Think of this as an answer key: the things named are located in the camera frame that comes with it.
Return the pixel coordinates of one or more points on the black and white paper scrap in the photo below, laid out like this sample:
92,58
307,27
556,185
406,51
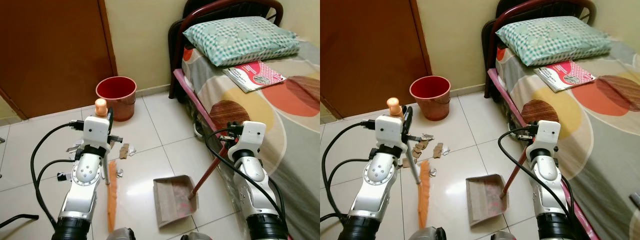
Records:
62,176

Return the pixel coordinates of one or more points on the dark red metal bed frame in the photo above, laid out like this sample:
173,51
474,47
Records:
174,60
487,60

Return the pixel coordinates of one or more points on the orange bristle broom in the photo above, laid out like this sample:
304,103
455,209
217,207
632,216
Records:
425,200
112,200

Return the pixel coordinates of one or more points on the red plastic bucket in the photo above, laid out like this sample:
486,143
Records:
117,105
431,104

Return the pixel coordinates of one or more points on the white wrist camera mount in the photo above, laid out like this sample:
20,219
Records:
96,131
254,134
389,129
549,134

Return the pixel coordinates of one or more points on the brown wooden door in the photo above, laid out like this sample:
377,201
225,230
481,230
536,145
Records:
50,50
370,50

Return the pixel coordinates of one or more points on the red and white book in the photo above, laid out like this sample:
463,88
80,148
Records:
565,75
255,76

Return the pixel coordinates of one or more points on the circle patterned bedsheet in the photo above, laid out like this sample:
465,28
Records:
605,130
280,130

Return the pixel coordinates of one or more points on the brown cardboard scrap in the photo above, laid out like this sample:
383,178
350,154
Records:
437,150
124,150
416,148

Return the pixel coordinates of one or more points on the silver foil scrap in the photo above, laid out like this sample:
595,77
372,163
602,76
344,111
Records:
427,136
75,148

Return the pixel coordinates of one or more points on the robot right leg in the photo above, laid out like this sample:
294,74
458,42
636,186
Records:
500,236
190,236

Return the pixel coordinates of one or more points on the robot leg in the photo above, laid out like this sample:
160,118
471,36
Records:
427,234
190,236
500,236
120,234

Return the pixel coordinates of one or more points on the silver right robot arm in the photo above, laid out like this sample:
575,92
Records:
545,170
250,170

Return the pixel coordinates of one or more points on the robot left leg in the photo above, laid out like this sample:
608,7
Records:
427,234
120,234

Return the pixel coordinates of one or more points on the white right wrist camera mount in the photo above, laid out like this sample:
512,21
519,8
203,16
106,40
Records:
549,134
254,134

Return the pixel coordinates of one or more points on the green checked pillow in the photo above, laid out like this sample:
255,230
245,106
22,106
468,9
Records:
552,40
240,40

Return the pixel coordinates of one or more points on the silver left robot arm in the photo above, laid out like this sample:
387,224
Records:
377,172
85,172

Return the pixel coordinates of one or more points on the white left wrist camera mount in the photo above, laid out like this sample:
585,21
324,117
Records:
96,131
389,129

